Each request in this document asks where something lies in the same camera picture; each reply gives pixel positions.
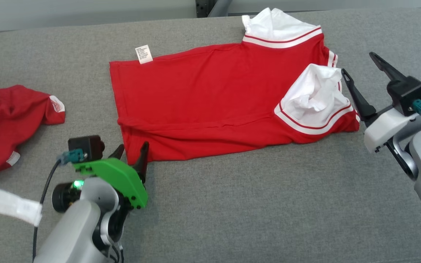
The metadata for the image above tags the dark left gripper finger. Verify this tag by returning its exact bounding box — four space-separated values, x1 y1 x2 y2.
108 144 125 160
132 141 150 184

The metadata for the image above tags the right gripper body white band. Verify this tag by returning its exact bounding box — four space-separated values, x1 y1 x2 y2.
364 105 421 153

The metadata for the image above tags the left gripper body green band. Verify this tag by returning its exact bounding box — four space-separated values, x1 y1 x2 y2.
72 157 149 210

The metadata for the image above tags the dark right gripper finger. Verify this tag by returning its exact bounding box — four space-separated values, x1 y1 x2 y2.
369 52 409 83
341 68 378 122

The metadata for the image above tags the red shirt with white sleeves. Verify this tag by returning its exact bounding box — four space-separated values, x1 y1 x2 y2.
109 7 361 165

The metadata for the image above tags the red t-shirt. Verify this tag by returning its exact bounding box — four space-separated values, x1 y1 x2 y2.
0 74 66 187

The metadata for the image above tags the grey fabric sofa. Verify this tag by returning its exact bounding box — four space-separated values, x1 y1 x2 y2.
0 7 421 263

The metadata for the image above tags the white paper tag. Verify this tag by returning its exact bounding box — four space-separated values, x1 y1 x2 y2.
0 185 43 227

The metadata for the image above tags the grey metal post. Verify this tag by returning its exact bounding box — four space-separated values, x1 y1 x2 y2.
195 0 234 18

